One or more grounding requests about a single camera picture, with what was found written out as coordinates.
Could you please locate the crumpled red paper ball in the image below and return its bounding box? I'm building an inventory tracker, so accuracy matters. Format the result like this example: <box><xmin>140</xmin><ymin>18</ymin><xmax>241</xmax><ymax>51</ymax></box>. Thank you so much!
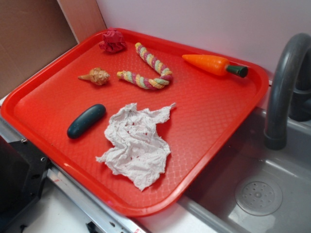
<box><xmin>99</xmin><ymin>28</ymin><xmax>127</xmax><ymax>53</ymax></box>

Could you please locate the tan spiral seashell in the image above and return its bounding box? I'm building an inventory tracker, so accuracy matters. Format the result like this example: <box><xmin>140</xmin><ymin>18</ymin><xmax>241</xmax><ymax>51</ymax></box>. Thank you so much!
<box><xmin>78</xmin><ymin>67</ymin><xmax>110</xmax><ymax>85</ymax></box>

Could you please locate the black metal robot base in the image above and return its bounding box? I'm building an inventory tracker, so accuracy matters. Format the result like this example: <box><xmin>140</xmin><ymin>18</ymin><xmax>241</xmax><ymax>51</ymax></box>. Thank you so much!
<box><xmin>0</xmin><ymin>138</ymin><xmax>50</xmax><ymax>219</ymax></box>

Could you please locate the grey plastic sink basin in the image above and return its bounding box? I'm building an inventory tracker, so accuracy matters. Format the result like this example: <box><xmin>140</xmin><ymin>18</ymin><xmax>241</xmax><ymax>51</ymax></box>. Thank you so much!
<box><xmin>178</xmin><ymin>106</ymin><xmax>311</xmax><ymax>233</ymax></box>

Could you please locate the dark green toy cucumber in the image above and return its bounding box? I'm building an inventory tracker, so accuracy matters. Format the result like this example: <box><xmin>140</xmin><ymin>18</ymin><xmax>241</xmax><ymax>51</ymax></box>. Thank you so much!
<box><xmin>67</xmin><ymin>104</ymin><xmax>106</xmax><ymax>139</ymax></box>

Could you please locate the brown cardboard panel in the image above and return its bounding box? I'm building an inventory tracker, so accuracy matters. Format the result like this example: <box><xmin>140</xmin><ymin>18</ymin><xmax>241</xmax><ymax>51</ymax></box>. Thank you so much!
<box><xmin>0</xmin><ymin>0</ymin><xmax>106</xmax><ymax>98</ymax></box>

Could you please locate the red plastic tray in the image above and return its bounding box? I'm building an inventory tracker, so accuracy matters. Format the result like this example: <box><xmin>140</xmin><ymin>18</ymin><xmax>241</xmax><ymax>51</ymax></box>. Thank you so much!
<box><xmin>0</xmin><ymin>29</ymin><xmax>268</xmax><ymax>216</ymax></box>

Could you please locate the grey plastic faucet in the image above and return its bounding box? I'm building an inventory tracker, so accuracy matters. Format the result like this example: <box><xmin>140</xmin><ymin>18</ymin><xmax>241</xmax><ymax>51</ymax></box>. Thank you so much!
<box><xmin>264</xmin><ymin>33</ymin><xmax>311</xmax><ymax>150</ymax></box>

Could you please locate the crumpled white paper towel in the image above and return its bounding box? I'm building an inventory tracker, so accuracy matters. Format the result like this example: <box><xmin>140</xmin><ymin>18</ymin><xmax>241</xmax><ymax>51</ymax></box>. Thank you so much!
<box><xmin>96</xmin><ymin>103</ymin><xmax>175</xmax><ymax>191</ymax></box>

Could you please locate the multicolored twisted rope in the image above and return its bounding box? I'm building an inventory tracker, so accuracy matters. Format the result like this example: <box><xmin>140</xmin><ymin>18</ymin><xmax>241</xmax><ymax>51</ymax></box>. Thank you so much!
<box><xmin>116</xmin><ymin>42</ymin><xmax>173</xmax><ymax>91</ymax></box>

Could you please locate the orange plastic toy carrot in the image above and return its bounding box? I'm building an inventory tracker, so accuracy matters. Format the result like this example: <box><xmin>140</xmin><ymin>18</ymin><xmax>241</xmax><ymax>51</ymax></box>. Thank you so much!
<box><xmin>182</xmin><ymin>54</ymin><xmax>248</xmax><ymax>78</ymax></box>

